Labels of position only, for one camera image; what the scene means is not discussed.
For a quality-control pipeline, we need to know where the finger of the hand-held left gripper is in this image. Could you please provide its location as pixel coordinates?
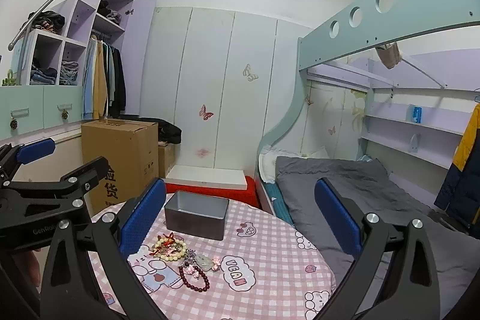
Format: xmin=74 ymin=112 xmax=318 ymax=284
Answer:
xmin=0 ymin=138 xmax=56 ymax=189
xmin=0 ymin=156 xmax=110 ymax=211

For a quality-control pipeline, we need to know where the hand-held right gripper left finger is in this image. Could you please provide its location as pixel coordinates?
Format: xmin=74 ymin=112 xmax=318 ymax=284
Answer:
xmin=39 ymin=178 xmax=167 ymax=320

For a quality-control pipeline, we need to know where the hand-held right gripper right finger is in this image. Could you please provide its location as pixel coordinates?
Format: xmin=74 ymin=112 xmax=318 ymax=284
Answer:
xmin=314 ymin=178 xmax=441 ymax=320

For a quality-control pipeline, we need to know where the red knot ornament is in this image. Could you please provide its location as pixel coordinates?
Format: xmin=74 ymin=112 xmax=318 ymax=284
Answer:
xmin=151 ymin=233 xmax=177 ymax=255

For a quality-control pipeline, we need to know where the cream bead bracelet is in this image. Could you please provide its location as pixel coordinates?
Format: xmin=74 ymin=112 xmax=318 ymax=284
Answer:
xmin=152 ymin=235 xmax=188 ymax=261

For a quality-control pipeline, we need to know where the grey metal tin box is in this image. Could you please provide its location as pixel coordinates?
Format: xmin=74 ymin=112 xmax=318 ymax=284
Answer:
xmin=164 ymin=190 xmax=230 ymax=241

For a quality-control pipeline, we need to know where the dark red bead bracelet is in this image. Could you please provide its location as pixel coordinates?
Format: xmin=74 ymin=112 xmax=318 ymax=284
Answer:
xmin=178 ymin=265 xmax=211 ymax=294

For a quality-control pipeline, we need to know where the pale jade pendant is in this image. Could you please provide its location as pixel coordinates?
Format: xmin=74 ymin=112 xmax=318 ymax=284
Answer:
xmin=195 ymin=254 xmax=214 ymax=272

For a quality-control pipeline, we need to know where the person's left hand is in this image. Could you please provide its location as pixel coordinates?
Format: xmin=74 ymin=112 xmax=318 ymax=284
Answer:
xmin=20 ymin=249 xmax=41 ymax=289

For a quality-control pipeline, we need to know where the beige low cabinet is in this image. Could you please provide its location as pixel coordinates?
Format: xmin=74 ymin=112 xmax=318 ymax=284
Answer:
xmin=0 ymin=130 xmax=89 ymax=193

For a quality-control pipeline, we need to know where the large brown cardboard box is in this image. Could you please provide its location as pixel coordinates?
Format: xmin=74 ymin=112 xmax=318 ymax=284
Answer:
xmin=81 ymin=118 xmax=159 ymax=216

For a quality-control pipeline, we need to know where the grey quilt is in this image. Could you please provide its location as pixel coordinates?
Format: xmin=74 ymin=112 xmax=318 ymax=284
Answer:
xmin=275 ymin=155 xmax=451 ymax=291

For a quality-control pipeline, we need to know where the mint drawer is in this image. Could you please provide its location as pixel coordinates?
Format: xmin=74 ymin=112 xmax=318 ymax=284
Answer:
xmin=43 ymin=84 xmax=84 ymax=130
xmin=0 ymin=86 xmax=44 ymax=141

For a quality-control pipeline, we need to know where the teal bed sheet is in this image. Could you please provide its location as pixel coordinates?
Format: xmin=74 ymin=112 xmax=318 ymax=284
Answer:
xmin=262 ymin=181 xmax=297 ymax=228

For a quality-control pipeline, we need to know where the small brown cardboard box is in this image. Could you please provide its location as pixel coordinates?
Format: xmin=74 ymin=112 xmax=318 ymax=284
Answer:
xmin=157 ymin=143 xmax=176 ymax=178

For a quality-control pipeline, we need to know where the green plush toy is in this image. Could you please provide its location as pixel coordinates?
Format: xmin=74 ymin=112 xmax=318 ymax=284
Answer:
xmin=1 ymin=68 xmax=18 ymax=87

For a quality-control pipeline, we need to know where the dark folded jeans stack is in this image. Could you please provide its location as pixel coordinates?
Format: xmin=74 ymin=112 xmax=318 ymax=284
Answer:
xmin=29 ymin=58 xmax=59 ymax=85

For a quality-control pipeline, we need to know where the white flat box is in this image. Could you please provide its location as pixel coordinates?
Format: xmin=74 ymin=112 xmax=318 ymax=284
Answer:
xmin=165 ymin=165 xmax=248 ymax=190

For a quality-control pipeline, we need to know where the pink checked cartoon tablecloth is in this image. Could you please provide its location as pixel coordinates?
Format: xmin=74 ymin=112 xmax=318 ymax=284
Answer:
xmin=88 ymin=198 xmax=337 ymax=320

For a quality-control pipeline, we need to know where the light blue shirt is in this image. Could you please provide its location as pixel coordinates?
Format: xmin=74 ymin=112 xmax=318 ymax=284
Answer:
xmin=83 ymin=38 xmax=99 ymax=120

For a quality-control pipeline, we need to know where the light folded jeans stack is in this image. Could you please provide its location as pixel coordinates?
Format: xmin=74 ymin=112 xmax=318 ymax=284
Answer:
xmin=59 ymin=61 xmax=80 ymax=85

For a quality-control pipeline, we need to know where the yellow hoodie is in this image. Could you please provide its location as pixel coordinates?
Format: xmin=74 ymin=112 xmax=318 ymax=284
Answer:
xmin=92 ymin=40 xmax=110 ymax=119

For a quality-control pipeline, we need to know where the white pillow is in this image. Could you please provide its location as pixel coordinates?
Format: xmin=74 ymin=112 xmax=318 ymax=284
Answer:
xmin=259 ymin=145 xmax=329 ymax=184

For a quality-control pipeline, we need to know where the red stool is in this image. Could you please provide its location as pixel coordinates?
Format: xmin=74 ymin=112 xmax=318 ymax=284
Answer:
xmin=165 ymin=175 xmax=262 ymax=210

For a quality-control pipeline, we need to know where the black bag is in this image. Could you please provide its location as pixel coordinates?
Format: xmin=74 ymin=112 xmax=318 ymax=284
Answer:
xmin=139 ymin=118 xmax=183 ymax=145

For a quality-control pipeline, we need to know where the black coat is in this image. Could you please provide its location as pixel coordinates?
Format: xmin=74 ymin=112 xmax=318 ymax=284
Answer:
xmin=110 ymin=46 xmax=127 ymax=115

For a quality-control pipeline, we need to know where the white bookend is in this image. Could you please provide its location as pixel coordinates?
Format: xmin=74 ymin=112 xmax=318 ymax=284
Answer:
xmin=408 ymin=133 xmax=423 ymax=154

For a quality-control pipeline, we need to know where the grey green garment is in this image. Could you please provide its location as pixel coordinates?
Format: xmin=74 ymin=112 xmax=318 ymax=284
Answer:
xmin=103 ymin=43 xmax=114 ymax=107

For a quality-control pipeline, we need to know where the black clothes pile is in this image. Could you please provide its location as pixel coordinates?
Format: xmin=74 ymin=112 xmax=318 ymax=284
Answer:
xmin=28 ymin=10 xmax=65 ymax=34

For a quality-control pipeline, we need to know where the lavender wardrobe door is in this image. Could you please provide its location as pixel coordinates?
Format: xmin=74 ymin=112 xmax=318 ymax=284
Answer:
xmin=119 ymin=0 xmax=157 ymax=117

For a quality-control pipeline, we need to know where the lavender cubby shelf unit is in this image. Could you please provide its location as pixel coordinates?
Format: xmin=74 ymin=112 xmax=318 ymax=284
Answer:
xmin=11 ymin=0 xmax=136 ymax=87

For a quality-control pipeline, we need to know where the yellow and navy jacket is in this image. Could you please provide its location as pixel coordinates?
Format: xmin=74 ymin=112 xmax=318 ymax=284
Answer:
xmin=434 ymin=104 xmax=480 ymax=231

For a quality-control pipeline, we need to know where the white wardrobe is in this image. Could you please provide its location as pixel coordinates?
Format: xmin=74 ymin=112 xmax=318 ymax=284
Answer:
xmin=144 ymin=7 xmax=316 ymax=175

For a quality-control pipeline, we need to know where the beige butterfly sticker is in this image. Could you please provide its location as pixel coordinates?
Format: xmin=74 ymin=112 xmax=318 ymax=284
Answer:
xmin=242 ymin=64 xmax=260 ymax=82

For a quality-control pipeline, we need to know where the beige hanging pouch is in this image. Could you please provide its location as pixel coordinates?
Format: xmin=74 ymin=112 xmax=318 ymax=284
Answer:
xmin=374 ymin=42 xmax=404 ymax=70

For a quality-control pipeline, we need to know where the lavender wall shelf unit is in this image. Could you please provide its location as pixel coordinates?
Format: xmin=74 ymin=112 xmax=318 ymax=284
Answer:
xmin=307 ymin=59 xmax=480 ymax=171

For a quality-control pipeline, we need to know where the mint bunk bed frame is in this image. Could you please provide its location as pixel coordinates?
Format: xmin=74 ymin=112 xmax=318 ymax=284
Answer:
xmin=255 ymin=0 xmax=480 ymax=227

